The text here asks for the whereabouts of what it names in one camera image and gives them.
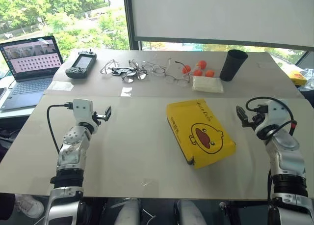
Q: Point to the dark window frame post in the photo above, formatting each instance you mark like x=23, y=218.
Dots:
x=127, y=18

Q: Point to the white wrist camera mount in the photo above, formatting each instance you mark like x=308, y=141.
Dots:
x=276, y=112
x=82, y=109

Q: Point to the black handheld remote controller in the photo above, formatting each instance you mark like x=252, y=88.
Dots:
x=81, y=64

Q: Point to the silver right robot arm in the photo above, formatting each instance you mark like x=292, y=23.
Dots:
x=284, y=149

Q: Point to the clear frame glasses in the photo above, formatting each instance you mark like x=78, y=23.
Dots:
x=157, y=69
x=108, y=68

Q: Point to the dark thin frame glasses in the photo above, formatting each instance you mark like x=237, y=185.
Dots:
x=135, y=64

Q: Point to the orange ball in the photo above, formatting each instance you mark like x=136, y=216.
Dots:
x=202, y=64
x=187, y=68
x=197, y=73
x=210, y=73

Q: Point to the small clear plastic bag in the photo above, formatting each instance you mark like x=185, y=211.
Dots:
x=126, y=92

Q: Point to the yellow duck cartoon box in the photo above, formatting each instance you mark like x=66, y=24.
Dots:
x=201, y=134

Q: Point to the black sunglasses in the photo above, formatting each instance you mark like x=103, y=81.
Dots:
x=121, y=71

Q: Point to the black rimmed round glasses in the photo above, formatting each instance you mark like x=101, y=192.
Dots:
x=133, y=77

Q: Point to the white sneaker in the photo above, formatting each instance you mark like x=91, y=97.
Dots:
x=30, y=206

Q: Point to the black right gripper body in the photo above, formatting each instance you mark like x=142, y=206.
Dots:
x=258, y=118

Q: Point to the small yellow box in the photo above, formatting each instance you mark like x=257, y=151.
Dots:
x=296, y=78

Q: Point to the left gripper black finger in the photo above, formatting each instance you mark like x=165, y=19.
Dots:
x=107, y=118
x=109, y=111

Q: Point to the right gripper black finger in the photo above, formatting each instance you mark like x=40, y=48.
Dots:
x=245, y=124
x=242, y=114

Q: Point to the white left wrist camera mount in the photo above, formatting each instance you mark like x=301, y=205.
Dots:
x=82, y=109

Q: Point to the grey laptop computer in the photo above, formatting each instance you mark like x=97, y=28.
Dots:
x=29, y=72

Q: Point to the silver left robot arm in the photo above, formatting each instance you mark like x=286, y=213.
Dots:
x=71, y=146

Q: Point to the thin metal frame glasses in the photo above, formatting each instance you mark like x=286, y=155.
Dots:
x=177, y=80

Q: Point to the white tissue pack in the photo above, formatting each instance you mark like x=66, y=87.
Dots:
x=208, y=84

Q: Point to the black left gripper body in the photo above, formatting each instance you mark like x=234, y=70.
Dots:
x=97, y=117

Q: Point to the black plastic cup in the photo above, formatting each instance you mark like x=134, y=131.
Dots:
x=231, y=66

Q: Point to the crumpled clear plastic wrap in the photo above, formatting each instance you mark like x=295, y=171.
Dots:
x=308, y=78

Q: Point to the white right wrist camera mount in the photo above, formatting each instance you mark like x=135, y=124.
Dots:
x=276, y=112

